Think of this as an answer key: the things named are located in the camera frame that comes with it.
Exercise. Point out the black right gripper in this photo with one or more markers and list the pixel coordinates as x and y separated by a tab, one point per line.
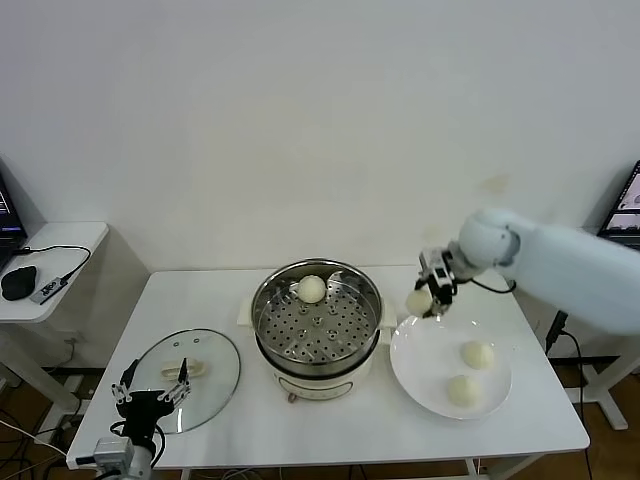
445	289

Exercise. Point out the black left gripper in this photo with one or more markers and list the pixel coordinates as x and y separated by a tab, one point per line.
142	410

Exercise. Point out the white steamed baozi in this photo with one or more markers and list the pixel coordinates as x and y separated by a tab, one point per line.
419	301
311	290
465	390
477	355

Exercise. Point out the round glass lid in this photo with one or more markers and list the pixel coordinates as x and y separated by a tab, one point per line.
210	360

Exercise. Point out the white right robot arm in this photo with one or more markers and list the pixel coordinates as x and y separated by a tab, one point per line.
575	270

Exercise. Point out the stainless steel steamer basket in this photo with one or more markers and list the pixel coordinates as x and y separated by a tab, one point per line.
320	330

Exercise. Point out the white round plate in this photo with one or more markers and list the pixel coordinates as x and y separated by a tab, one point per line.
425	370

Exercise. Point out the cream electric cooker base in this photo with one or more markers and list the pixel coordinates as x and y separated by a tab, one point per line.
325	382

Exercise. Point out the grey USB hub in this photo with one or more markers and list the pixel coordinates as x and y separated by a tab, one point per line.
47	290

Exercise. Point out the black computer mouse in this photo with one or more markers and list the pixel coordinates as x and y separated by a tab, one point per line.
19	282

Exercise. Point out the white side table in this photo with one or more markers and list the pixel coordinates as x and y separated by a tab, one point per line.
612	405
75	235

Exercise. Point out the laptop with bright screen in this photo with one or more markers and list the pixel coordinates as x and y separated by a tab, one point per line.
625	210

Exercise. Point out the laptop with dark screen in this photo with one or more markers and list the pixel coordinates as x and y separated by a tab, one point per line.
7	215

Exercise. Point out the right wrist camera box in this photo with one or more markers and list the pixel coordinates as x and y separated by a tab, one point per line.
436	265

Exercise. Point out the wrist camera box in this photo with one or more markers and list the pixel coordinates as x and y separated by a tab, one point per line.
114	450
436	265

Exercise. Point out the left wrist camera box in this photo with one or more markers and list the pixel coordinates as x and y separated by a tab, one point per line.
114	450

